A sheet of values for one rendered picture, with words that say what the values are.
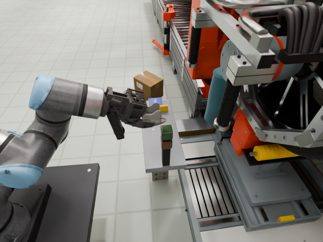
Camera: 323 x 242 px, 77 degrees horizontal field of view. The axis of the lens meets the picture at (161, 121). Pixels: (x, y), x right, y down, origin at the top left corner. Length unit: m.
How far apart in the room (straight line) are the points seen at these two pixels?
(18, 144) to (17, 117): 1.49
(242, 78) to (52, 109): 0.45
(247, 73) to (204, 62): 0.67
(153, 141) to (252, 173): 0.55
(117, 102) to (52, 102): 0.16
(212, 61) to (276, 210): 0.81
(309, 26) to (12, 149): 0.66
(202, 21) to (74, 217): 0.89
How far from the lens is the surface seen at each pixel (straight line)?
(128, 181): 1.34
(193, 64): 0.83
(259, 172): 1.19
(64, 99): 0.55
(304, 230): 1.33
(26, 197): 1.06
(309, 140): 0.65
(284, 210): 1.25
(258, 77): 0.50
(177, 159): 0.87
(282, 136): 0.73
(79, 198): 1.01
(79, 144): 1.61
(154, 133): 0.96
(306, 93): 0.80
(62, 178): 1.10
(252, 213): 1.17
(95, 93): 0.56
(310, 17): 0.51
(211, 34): 1.09
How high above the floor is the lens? 1.16
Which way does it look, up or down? 45 degrees down
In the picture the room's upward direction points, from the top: straight up
